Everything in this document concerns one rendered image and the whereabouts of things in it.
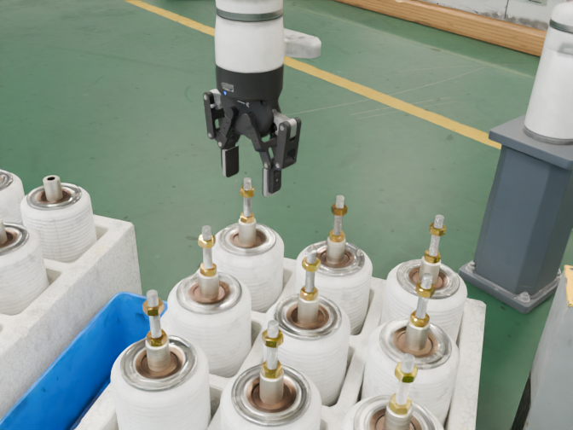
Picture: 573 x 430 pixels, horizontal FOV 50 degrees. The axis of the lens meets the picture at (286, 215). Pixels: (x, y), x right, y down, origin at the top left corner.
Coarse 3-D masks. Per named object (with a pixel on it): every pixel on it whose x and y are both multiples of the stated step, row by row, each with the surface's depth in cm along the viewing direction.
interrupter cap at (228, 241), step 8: (232, 224) 82; (256, 224) 83; (224, 232) 81; (232, 232) 81; (256, 232) 82; (264, 232) 81; (272, 232) 81; (224, 240) 80; (232, 240) 80; (256, 240) 80; (264, 240) 80; (272, 240) 80; (224, 248) 78; (232, 248) 78; (240, 248) 78; (248, 248) 78; (256, 248) 78; (264, 248) 78; (248, 256) 77
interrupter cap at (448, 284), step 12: (408, 264) 76; (420, 264) 76; (444, 264) 76; (396, 276) 74; (408, 276) 74; (444, 276) 74; (456, 276) 74; (408, 288) 72; (444, 288) 72; (456, 288) 72
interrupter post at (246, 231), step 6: (240, 222) 78; (240, 228) 78; (246, 228) 78; (252, 228) 78; (240, 234) 79; (246, 234) 78; (252, 234) 79; (240, 240) 79; (246, 240) 79; (252, 240) 79
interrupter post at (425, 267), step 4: (424, 260) 72; (440, 260) 72; (424, 264) 72; (428, 264) 72; (432, 264) 72; (436, 264) 72; (420, 268) 73; (424, 268) 72; (428, 268) 72; (432, 268) 72; (436, 268) 72; (420, 272) 73; (424, 272) 73; (428, 272) 72; (432, 272) 72; (436, 272) 72; (420, 276) 73; (436, 276) 73; (420, 280) 74; (432, 280) 73; (436, 280) 73
